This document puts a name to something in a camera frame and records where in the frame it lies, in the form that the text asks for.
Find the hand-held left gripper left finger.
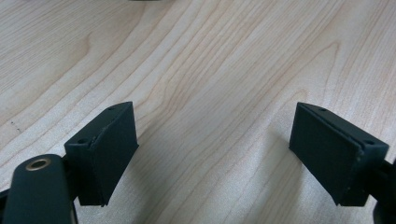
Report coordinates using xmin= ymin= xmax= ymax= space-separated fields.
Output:
xmin=64 ymin=101 xmax=139 ymax=207

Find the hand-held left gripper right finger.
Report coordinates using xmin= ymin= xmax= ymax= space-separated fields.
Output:
xmin=289 ymin=101 xmax=390 ymax=207

